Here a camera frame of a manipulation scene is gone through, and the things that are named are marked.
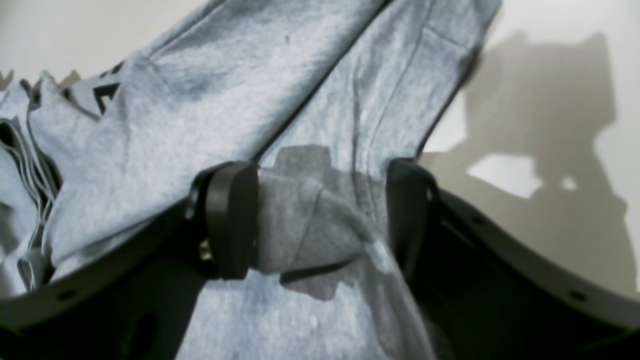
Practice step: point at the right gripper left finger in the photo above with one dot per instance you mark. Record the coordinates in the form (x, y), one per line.
(136, 302)

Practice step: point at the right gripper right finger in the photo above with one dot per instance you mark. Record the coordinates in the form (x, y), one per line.
(492, 297)

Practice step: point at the grey T-shirt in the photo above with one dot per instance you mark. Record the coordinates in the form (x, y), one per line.
(322, 93)

